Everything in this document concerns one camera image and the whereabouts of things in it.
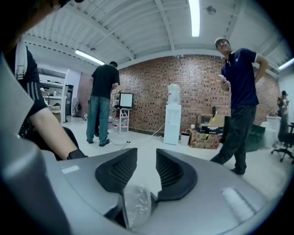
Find black smartwatch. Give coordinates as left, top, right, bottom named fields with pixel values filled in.
left=66, top=148, right=88, bottom=161

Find dark green tub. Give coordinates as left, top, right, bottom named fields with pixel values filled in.
left=224, top=116, right=266, bottom=152

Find black office chair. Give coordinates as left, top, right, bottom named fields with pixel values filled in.
left=271, top=123, right=294, bottom=165

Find person's black striped shirt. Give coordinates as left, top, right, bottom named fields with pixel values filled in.
left=10, top=45, right=48, bottom=120

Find black cabinet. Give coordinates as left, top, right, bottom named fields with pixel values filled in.
left=65, top=84, right=75, bottom=117

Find long ceiling light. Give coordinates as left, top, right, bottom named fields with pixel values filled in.
left=188, top=0, right=201, bottom=38
left=74, top=49, right=105, bottom=66
left=277, top=57, right=294, bottom=71

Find flat black box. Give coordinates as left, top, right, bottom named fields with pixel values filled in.
left=199, top=125, right=225, bottom=135

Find clear plastic bag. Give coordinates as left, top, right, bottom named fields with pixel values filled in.
left=123, top=185, right=153, bottom=230

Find person's left forearm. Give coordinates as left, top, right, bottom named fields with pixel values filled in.
left=29, top=106, right=80, bottom=161

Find white power cable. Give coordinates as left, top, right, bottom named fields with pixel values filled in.
left=139, top=121, right=166, bottom=144

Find person's black trousers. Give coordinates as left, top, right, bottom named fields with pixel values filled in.
left=19, top=117, right=80, bottom=161

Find white container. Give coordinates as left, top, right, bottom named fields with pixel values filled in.
left=260, top=115, right=282, bottom=149

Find clear water dispenser bottle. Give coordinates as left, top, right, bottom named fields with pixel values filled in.
left=167, top=83, right=181, bottom=106

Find printed cardboard box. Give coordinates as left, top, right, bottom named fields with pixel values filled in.
left=189, top=129, right=221, bottom=150

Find white shelving unit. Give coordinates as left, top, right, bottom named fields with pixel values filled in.
left=38, top=68, right=70, bottom=124

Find small white waste bin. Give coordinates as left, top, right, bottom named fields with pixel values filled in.
left=180, top=132, right=191, bottom=146

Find open brown cardboard box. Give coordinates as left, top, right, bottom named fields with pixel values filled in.
left=200, top=114, right=226, bottom=127

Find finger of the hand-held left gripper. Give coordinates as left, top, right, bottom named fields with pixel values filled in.
left=142, top=148, right=278, bottom=235
left=56, top=148, right=138, bottom=235

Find black floor cable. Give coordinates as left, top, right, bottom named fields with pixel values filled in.
left=107, top=137, right=129, bottom=148

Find white screen monitor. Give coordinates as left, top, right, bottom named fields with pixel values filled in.
left=119, top=92, right=135, bottom=109

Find white water dispenser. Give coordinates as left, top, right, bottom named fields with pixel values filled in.
left=163, top=104, right=182, bottom=145

